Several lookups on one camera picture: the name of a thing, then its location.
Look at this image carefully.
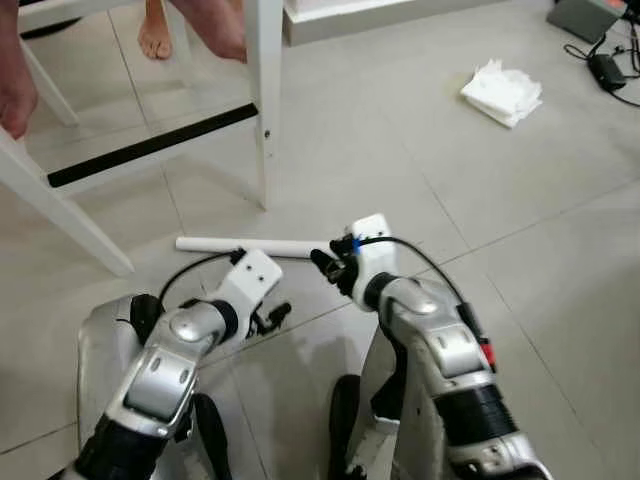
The white crumpled tissue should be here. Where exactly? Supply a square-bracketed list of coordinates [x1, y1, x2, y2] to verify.
[460, 60, 544, 129]

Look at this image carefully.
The white stool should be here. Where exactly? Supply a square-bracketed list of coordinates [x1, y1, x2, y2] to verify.
[0, 0, 285, 278]

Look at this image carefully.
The grey robot left leg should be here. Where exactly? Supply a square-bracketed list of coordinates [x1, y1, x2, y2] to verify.
[78, 293, 233, 480]

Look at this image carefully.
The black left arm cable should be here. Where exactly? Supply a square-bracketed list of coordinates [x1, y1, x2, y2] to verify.
[158, 250, 243, 303]

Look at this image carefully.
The grey robot leg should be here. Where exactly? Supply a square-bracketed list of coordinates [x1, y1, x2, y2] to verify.
[78, 293, 233, 480]
[328, 328, 446, 480]

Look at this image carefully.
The black power adapter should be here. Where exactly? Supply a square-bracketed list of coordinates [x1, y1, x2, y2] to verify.
[588, 55, 628, 91]

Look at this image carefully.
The grey box red label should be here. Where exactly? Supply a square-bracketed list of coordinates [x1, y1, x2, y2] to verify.
[545, 0, 628, 44]

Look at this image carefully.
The grey robot right leg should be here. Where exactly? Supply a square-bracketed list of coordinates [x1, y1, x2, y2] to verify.
[328, 328, 446, 480]

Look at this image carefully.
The white plastic table leg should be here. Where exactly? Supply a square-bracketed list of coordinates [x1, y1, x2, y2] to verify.
[175, 236, 346, 260]

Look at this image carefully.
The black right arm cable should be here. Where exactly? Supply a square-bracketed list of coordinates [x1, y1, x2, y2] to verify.
[358, 236, 471, 313]

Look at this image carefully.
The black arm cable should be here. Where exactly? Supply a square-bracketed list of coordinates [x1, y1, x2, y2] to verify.
[358, 236, 471, 313]
[158, 250, 243, 303]

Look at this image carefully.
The black floor cable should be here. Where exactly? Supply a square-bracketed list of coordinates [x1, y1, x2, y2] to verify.
[565, 20, 640, 109]

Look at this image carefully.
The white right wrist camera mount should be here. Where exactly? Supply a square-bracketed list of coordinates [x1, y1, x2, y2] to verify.
[345, 213, 398, 303]

